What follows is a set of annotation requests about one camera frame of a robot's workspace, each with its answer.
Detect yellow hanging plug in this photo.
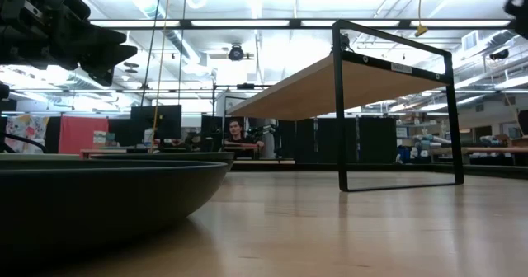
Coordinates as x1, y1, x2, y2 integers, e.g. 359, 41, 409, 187
414, 0, 429, 38

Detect black aluminium table frame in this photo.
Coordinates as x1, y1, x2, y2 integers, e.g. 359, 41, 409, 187
230, 161, 528, 181

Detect person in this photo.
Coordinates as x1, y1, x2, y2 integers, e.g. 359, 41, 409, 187
224, 118, 265, 159

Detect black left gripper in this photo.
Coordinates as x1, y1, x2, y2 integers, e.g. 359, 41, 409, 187
0, 0, 139, 87

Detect yellow hanging cord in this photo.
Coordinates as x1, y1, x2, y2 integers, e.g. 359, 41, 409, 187
148, 0, 172, 153

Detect wooden shelf with black frame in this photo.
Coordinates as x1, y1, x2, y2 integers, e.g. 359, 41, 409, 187
225, 19, 465, 193

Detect black round plate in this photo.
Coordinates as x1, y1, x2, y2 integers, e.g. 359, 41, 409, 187
88, 151, 236, 171
0, 160, 229, 261

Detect red partition panel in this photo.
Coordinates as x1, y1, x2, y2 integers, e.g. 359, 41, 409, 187
58, 115, 110, 155

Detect background wooden table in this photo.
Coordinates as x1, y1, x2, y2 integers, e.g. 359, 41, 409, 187
79, 147, 261, 160
428, 146, 528, 155

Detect black curved cable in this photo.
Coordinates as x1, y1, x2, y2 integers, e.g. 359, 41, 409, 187
0, 132, 47, 154

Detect black overhead frame beam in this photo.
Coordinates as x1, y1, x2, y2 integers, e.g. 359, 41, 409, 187
88, 18, 515, 31

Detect black partition panels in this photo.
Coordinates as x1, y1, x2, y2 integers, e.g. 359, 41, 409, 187
279, 117, 398, 165

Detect thin black hanging cable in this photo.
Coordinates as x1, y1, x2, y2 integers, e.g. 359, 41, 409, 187
177, 0, 187, 106
139, 0, 164, 107

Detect colourful patterned cloth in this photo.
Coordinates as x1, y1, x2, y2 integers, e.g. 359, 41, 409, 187
4, 114, 50, 154

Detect black ceiling camera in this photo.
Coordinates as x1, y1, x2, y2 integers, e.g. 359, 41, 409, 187
228, 44, 245, 62

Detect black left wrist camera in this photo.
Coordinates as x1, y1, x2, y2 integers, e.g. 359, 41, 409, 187
43, 0, 92, 22

